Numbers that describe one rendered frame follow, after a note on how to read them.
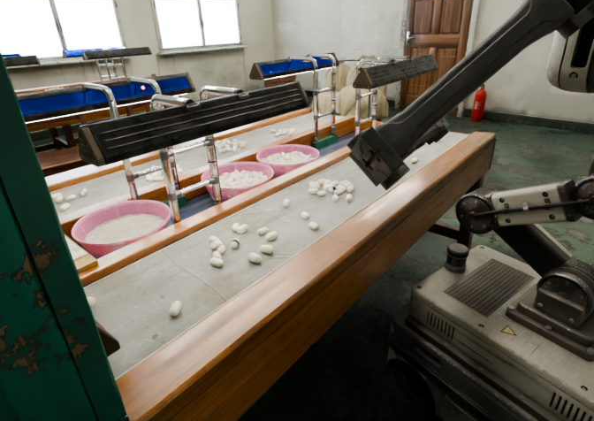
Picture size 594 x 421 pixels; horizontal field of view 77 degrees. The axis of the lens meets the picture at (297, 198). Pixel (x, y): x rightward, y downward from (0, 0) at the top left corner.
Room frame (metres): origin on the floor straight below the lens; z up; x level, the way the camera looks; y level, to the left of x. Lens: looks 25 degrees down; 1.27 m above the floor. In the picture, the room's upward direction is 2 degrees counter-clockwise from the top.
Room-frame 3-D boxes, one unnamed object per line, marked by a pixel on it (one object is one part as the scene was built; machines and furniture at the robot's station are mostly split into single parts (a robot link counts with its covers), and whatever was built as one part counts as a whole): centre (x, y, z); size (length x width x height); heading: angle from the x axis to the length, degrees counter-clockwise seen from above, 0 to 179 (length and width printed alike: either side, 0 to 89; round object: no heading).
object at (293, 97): (0.90, 0.18, 1.08); 0.62 x 0.08 x 0.07; 139
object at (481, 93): (4.92, -2.45, 0.25); 0.18 x 0.14 x 0.49; 135
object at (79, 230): (0.96, 0.51, 0.72); 0.27 x 0.27 x 0.10
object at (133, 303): (1.19, -0.15, 0.73); 1.81 x 0.30 x 0.02; 139
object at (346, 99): (4.27, -0.71, 0.40); 0.74 x 0.56 x 0.38; 136
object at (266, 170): (1.29, 0.22, 0.72); 0.27 x 0.27 x 0.10
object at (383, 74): (1.63, -0.46, 1.08); 0.62 x 0.08 x 0.07; 139
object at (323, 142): (1.95, -0.10, 0.90); 0.20 x 0.19 x 0.45; 139
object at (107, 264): (1.30, -0.01, 0.71); 1.81 x 0.05 x 0.11; 139
